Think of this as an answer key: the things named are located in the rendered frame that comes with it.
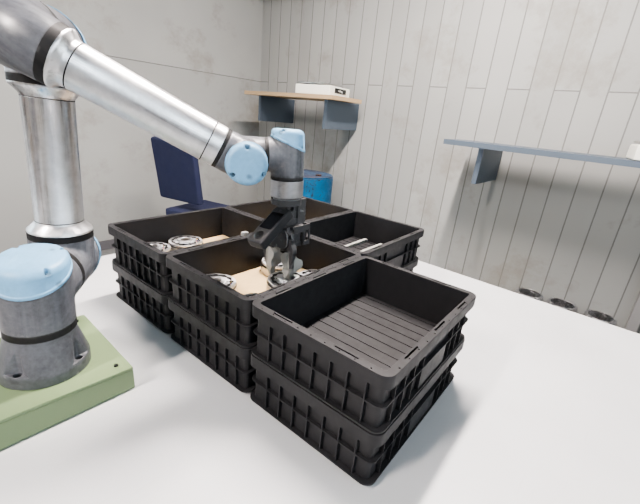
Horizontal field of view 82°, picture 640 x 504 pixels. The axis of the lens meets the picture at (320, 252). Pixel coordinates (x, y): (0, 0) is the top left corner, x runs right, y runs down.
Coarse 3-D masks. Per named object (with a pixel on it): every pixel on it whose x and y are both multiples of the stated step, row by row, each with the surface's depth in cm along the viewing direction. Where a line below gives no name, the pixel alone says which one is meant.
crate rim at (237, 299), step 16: (240, 240) 101; (320, 240) 106; (176, 256) 86; (352, 256) 96; (176, 272) 83; (192, 272) 78; (320, 272) 84; (208, 288) 76; (224, 288) 72; (272, 288) 74; (240, 304) 70
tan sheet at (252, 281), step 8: (248, 272) 105; (256, 272) 105; (240, 280) 99; (248, 280) 100; (256, 280) 100; (264, 280) 101; (240, 288) 95; (248, 288) 95; (256, 288) 96; (264, 288) 96
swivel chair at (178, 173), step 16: (160, 144) 269; (160, 160) 276; (176, 160) 269; (192, 160) 262; (160, 176) 283; (176, 176) 275; (192, 176) 268; (160, 192) 290; (176, 192) 282; (192, 192) 274; (176, 208) 286; (192, 208) 290; (208, 208) 294
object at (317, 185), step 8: (304, 176) 308; (312, 176) 312; (320, 176) 316; (328, 176) 320; (304, 184) 304; (312, 184) 305; (320, 184) 308; (328, 184) 316; (304, 192) 306; (312, 192) 307; (320, 192) 311; (328, 192) 319; (320, 200) 314; (328, 200) 323
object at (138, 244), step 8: (216, 208) 128; (224, 208) 130; (160, 216) 113; (168, 216) 115; (176, 216) 117; (248, 216) 122; (112, 224) 102; (120, 224) 104; (112, 232) 100; (120, 232) 97; (128, 240) 95; (136, 240) 92; (216, 240) 98; (224, 240) 98; (136, 248) 93; (144, 248) 90; (152, 248) 88; (184, 248) 91; (152, 256) 88; (160, 256) 86
